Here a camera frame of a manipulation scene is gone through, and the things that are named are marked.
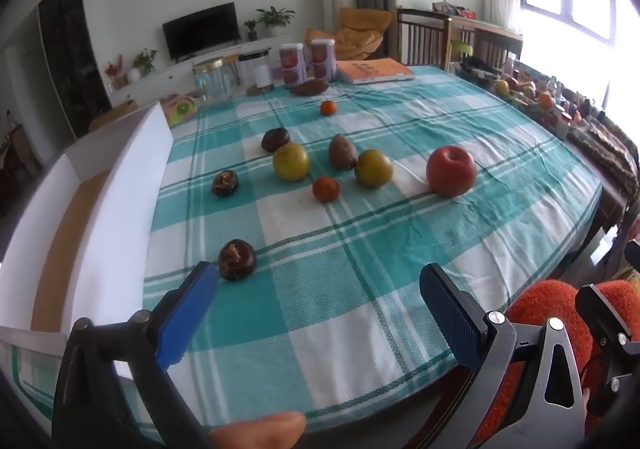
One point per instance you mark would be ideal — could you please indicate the white cardboard box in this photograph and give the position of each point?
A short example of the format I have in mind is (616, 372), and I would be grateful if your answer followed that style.
(79, 249)

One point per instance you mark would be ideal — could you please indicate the small sweet potato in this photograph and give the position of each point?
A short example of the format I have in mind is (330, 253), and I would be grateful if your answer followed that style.
(342, 153)

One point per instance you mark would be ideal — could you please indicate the printed tin can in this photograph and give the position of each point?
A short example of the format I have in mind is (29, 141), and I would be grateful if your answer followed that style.
(323, 59)
(293, 64)

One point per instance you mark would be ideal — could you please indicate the teal white plaid tablecloth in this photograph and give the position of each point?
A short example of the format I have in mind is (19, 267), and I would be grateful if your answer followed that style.
(331, 323)

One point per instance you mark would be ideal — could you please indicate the orange book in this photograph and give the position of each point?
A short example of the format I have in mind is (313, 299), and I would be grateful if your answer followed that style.
(373, 71)

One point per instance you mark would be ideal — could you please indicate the white tv cabinet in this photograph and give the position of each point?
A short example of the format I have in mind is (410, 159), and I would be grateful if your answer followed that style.
(180, 78)

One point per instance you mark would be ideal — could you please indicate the black television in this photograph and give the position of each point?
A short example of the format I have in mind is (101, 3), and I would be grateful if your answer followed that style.
(201, 30)

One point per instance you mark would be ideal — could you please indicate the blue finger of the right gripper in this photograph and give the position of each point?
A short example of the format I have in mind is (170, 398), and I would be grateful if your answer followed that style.
(604, 323)

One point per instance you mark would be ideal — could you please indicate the orange fuzzy cushion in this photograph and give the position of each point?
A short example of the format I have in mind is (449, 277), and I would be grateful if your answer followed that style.
(556, 299)

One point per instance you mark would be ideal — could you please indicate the left printed tin can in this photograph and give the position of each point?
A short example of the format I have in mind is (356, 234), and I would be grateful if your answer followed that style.
(293, 64)

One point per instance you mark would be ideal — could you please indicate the person's left hand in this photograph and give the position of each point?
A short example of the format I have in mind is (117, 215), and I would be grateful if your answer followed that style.
(277, 431)

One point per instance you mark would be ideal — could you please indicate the small plant with red flowers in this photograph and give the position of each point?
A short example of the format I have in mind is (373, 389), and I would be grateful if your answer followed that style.
(141, 65)

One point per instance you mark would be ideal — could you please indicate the yellow-green pear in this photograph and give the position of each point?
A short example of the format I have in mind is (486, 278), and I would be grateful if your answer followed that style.
(373, 169)
(291, 162)

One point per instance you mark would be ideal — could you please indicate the dark mangosteen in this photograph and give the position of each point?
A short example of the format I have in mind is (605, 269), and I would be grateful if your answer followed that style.
(275, 138)
(236, 260)
(225, 183)

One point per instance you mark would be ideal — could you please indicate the red apple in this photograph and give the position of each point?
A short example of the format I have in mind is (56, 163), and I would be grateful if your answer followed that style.
(450, 171)

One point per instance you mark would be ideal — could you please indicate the cluttered wooden side table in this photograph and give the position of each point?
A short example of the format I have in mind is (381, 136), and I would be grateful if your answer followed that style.
(485, 49)

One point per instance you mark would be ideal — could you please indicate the orange tangerine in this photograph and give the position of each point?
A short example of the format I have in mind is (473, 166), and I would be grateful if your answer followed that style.
(328, 107)
(326, 189)

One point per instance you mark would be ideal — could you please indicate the glass jar gold lid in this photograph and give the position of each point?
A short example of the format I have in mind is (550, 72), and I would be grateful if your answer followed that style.
(212, 81)

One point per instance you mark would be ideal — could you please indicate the right printed tin can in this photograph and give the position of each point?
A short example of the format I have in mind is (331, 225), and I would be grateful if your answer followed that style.
(323, 59)

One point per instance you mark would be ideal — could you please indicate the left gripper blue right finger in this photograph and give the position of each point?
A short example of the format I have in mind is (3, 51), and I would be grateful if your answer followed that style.
(457, 315)

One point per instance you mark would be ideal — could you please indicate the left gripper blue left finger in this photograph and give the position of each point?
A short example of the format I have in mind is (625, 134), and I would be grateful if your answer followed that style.
(181, 311)

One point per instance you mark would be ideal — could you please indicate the green potted plant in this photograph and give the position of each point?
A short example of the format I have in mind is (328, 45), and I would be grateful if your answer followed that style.
(274, 20)

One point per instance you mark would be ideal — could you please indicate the fruit print pouch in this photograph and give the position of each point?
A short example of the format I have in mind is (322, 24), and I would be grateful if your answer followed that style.
(178, 109)

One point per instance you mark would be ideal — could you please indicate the far sweet potato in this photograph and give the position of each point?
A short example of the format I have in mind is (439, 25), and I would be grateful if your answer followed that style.
(311, 88)

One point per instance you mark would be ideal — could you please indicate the wooden chair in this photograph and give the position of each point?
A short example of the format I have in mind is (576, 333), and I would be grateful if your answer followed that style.
(423, 38)

